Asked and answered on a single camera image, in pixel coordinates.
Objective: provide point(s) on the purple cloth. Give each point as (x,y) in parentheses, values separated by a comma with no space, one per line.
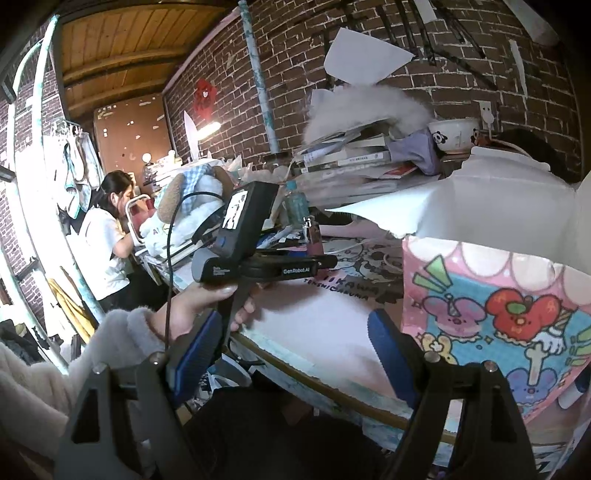
(415,150)

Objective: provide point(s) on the hanging printed papers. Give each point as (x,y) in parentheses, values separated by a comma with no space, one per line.
(531,18)

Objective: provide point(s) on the person's left hand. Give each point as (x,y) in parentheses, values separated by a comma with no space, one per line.
(189,309)

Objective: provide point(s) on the red wall ornament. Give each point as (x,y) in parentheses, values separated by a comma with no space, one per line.
(205,97)

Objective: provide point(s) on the white panda bowl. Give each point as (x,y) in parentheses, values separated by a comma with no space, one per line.
(455,136)

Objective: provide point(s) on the pink cartoon paper bag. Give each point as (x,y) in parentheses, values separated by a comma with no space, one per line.
(485,314)

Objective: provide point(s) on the stack of books and papers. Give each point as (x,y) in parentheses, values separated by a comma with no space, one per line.
(351,161)

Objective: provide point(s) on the teal rolled paper tube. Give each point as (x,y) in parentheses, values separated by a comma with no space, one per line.
(263,92)

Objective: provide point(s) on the white metal frame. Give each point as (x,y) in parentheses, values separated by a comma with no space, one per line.
(32,161)

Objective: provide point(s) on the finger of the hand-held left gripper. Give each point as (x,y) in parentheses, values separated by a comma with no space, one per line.
(328,261)

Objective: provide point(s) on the white wall socket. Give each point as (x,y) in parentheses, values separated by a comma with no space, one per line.
(487,113)

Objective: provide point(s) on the black tripod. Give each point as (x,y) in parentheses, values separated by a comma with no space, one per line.
(438,27)

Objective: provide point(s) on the pink lip gloss tube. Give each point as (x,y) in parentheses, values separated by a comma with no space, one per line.
(316,242)

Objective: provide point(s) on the white feather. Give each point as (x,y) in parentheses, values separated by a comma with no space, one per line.
(517,64)

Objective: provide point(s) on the brown pinboard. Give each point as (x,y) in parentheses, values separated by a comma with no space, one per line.
(129,134)

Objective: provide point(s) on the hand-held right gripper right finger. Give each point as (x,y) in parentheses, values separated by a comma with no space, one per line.
(390,355)

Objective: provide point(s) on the white fluffy fur piece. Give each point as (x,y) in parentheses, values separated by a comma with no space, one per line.
(364,106)

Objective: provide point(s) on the white desk lamp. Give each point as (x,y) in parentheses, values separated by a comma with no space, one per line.
(194,134)

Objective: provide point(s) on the plush toy with gingham cloth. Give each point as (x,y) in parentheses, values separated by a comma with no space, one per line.
(203,184)

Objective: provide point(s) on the white paper sheet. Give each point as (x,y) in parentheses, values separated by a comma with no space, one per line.
(364,55)

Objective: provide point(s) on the hanging towels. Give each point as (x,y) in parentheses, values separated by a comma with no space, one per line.
(76,170)

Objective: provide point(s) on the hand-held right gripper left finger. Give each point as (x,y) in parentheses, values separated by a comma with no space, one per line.
(194,355)

